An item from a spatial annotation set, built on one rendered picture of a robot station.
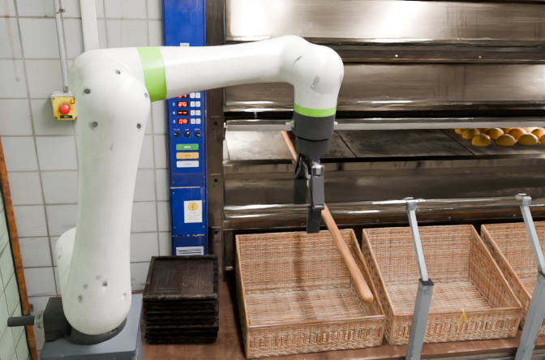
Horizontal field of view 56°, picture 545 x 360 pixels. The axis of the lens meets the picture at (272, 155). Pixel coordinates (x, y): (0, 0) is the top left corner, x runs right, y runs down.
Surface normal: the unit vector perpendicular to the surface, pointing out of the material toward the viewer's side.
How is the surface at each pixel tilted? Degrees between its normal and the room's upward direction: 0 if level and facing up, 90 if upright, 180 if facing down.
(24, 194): 90
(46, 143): 90
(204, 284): 0
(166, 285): 0
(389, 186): 70
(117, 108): 82
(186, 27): 90
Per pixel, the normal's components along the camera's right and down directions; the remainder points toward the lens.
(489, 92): 0.15, 0.04
